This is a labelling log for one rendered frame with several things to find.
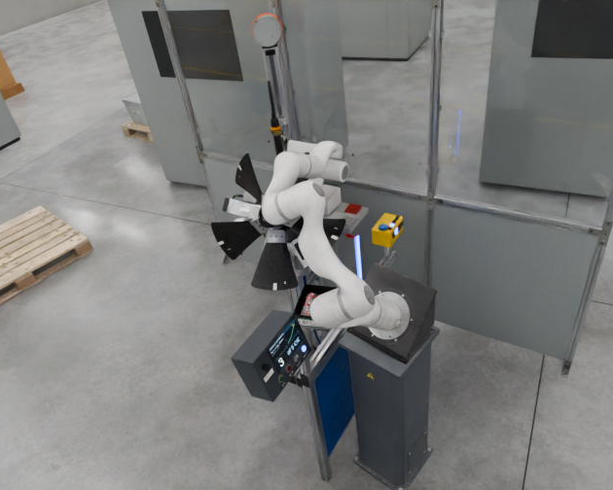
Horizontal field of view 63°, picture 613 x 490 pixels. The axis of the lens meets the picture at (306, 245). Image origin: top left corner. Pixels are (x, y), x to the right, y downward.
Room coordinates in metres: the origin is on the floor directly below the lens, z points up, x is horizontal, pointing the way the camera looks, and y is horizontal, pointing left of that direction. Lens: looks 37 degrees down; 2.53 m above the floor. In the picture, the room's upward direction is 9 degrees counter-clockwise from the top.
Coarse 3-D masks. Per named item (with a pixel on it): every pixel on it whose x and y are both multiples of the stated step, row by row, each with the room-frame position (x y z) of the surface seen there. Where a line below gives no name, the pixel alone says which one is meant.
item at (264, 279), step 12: (264, 252) 1.93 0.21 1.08; (276, 252) 1.94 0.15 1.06; (288, 252) 1.95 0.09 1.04; (264, 264) 1.90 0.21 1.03; (276, 264) 1.90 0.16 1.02; (288, 264) 1.90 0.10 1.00; (264, 276) 1.86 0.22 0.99; (276, 276) 1.86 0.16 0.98; (288, 276) 1.86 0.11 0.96; (264, 288) 1.83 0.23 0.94; (276, 288) 1.82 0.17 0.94; (288, 288) 1.82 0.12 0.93
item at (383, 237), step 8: (384, 216) 2.08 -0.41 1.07; (392, 216) 2.07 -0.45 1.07; (400, 216) 2.06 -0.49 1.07; (376, 224) 2.03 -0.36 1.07; (376, 232) 1.98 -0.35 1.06; (384, 232) 1.95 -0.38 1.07; (392, 232) 1.96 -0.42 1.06; (400, 232) 2.03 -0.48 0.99; (376, 240) 1.98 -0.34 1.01; (384, 240) 1.95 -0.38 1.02; (392, 240) 1.96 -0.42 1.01
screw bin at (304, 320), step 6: (306, 288) 1.88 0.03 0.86; (312, 288) 1.87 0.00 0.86; (318, 288) 1.86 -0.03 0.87; (324, 288) 1.84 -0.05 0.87; (330, 288) 1.83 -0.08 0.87; (336, 288) 1.82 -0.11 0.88; (306, 294) 1.88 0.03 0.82; (300, 300) 1.78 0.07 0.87; (300, 306) 1.77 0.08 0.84; (294, 312) 1.70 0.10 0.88; (300, 312) 1.76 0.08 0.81; (300, 318) 1.67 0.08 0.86; (306, 318) 1.66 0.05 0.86; (300, 324) 1.68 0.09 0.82; (306, 324) 1.66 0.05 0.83; (312, 324) 1.65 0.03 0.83
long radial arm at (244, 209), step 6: (234, 204) 2.33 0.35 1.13; (240, 204) 2.31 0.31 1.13; (246, 204) 2.29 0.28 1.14; (252, 204) 2.28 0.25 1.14; (228, 210) 2.33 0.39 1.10; (234, 210) 2.31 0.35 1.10; (240, 210) 2.29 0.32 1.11; (246, 210) 2.27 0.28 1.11; (252, 210) 2.25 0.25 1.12; (258, 210) 2.24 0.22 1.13; (246, 216) 2.25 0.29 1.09; (252, 216) 2.23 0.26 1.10
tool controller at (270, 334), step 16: (272, 320) 1.30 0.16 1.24; (288, 320) 1.28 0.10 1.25; (256, 336) 1.24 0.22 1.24; (272, 336) 1.21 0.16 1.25; (288, 336) 1.24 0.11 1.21; (304, 336) 1.29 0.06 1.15; (240, 352) 1.18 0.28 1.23; (256, 352) 1.16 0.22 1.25; (272, 352) 1.17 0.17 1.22; (288, 352) 1.21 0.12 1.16; (304, 352) 1.26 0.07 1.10; (240, 368) 1.14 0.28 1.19; (256, 368) 1.10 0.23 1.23; (272, 368) 1.14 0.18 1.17; (256, 384) 1.11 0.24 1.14; (272, 384) 1.11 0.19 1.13; (272, 400) 1.08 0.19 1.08
